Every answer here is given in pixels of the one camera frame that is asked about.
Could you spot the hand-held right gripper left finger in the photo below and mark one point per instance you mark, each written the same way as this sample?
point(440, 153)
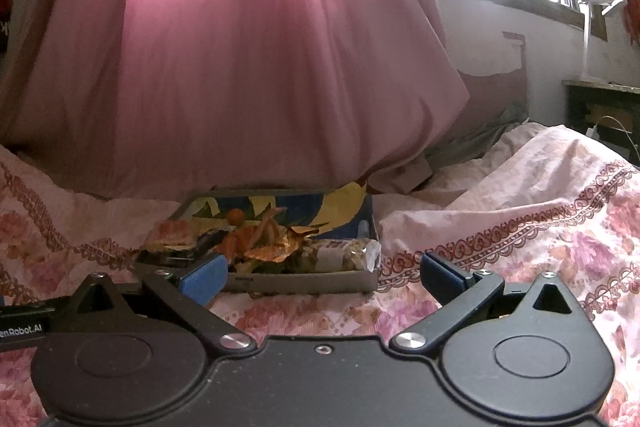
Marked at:
point(205, 279)

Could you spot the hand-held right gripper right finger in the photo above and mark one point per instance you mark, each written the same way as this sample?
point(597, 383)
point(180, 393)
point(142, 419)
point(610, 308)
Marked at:
point(440, 277)

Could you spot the pale orange snack packet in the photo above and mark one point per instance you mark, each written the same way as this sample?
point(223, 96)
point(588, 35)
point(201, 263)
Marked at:
point(170, 237)

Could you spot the clear packet of orange snack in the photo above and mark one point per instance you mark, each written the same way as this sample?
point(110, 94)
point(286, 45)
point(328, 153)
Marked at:
point(260, 249)

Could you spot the small orange round snack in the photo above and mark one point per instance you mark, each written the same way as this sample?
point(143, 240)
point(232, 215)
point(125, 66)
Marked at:
point(235, 217)

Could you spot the shallow box with painted lining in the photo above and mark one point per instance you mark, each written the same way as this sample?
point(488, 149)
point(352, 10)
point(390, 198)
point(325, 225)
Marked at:
point(300, 282)

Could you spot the clear nut bar packet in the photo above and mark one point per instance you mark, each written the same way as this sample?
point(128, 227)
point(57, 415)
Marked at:
point(340, 257)

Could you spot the floral pink blanket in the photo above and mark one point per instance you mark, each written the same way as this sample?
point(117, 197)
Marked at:
point(550, 232)

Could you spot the grey green bed sheet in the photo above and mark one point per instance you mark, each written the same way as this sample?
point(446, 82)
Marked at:
point(475, 142)

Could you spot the pink hanging curtain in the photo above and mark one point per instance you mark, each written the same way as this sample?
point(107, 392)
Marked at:
point(250, 57)

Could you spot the dark desk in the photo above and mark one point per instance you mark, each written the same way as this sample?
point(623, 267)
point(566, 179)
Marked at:
point(600, 102)

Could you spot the white desk lamp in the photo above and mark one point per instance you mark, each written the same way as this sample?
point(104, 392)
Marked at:
point(586, 42)

